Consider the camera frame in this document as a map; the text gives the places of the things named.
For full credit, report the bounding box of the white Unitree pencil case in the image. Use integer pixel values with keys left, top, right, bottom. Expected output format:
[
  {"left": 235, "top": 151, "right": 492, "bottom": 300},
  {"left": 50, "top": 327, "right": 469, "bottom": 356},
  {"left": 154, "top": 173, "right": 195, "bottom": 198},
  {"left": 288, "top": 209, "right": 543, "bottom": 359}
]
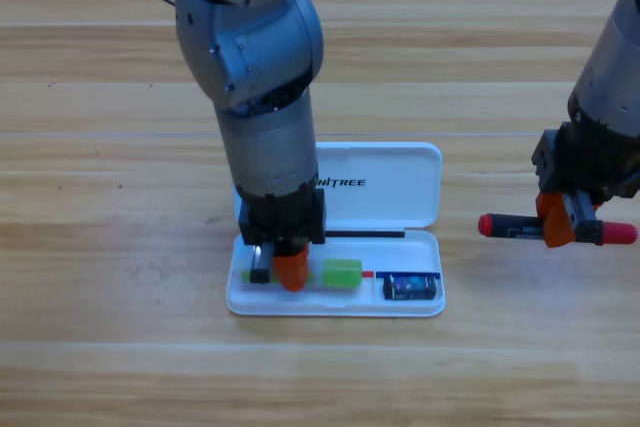
[{"left": 225, "top": 141, "right": 446, "bottom": 318}]

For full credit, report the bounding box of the black marker with red cap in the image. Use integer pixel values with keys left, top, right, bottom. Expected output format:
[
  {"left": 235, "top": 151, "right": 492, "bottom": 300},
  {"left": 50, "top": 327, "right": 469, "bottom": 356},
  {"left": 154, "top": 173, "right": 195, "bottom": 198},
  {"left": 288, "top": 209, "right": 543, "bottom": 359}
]
[{"left": 477, "top": 213, "right": 639, "bottom": 247}]

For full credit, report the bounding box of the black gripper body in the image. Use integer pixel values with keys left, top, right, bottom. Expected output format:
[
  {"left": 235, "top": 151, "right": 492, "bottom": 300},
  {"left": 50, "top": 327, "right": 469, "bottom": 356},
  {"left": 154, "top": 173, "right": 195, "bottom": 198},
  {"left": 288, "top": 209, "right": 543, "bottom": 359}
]
[
  {"left": 530, "top": 121, "right": 640, "bottom": 247},
  {"left": 238, "top": 189, "right": 327, "bottom": 284}
]

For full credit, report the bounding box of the dark blue eraser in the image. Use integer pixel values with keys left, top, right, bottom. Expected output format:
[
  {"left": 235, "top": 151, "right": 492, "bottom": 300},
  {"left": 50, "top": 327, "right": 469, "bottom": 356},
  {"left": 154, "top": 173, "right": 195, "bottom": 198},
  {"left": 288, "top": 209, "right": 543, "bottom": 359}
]
[{"left": 383, "top": 272, "right": 438, "bottom": 301}]

